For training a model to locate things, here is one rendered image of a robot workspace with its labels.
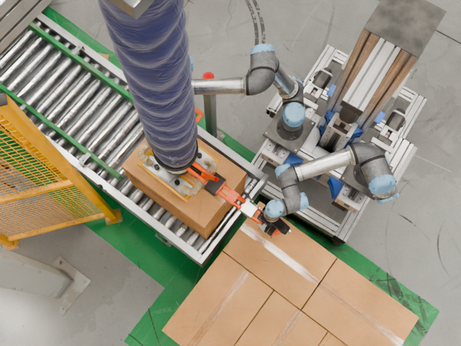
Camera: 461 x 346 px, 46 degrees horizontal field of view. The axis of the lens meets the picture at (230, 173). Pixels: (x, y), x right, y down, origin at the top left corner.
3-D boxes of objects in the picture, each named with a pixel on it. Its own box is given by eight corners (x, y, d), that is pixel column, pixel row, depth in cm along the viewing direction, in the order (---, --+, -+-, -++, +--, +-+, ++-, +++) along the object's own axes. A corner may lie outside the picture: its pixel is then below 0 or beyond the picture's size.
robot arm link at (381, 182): (390, 172, 287) (384, 152, 236) (401, 198, 283) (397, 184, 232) (368, 180, 290) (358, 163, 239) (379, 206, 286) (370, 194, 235)
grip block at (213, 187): (202, 188, 279) (202, 185, 273) (214, 174, 281) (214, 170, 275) (215, 198, 277) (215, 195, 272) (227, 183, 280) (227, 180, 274)
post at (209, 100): (206, 138, 414) (200, 80, 318) (210, 132, 416) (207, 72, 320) (213, 143, 413) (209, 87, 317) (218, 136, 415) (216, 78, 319)
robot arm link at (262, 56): (286, 112, 301) (245, 71, 254) (286, 88, 305) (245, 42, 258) (306, 109, 295) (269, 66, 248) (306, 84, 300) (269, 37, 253)
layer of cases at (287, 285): (167, 330, 361) (161, 330, 323) (256, 213, 384) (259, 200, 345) (315, 449, 342) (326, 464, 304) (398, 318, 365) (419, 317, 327)
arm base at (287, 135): (285, 110, 310) (287, 104, 300) (307, 124, 307) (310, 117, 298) (271, 132, 306) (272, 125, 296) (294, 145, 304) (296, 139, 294)
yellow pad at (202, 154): (159, 139, 296) (158, 135, 292) (171, 125, 299) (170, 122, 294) (208, 175, 291) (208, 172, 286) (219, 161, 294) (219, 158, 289)
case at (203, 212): (132, 184, 347) (121, 166, 308) (171, 136, 356) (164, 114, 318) (206, 239, 338) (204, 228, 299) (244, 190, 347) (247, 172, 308)
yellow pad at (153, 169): (137, 165, 292) (136, 162, 287) (149, 151, 294) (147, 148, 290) (186, 202, 287) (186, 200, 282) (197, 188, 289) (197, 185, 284)
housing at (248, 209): (239, 211, 275) (239, 209, 271) (247, 201, 277) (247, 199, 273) (250, 220, 274) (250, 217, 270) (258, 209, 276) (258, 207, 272)
